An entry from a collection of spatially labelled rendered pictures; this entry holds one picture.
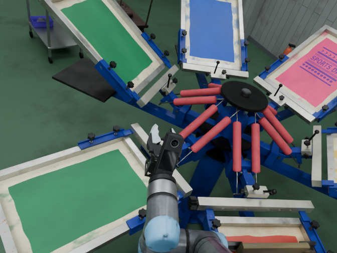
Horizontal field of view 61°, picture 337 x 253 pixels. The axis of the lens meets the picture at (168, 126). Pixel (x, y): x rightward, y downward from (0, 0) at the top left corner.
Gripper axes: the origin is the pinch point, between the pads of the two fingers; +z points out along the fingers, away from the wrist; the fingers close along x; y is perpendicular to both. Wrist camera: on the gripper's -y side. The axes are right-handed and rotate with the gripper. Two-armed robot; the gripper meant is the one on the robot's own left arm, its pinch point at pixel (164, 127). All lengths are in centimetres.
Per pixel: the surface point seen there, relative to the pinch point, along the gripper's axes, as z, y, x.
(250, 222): 14, 60, 70
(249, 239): 6, 63, 69
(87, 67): 142, 78, -38
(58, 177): 31, 77, -32
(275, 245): -2, 52, 74
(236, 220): 14, 61, 62
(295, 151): 62, 44, 106
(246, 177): 39, 54, 70
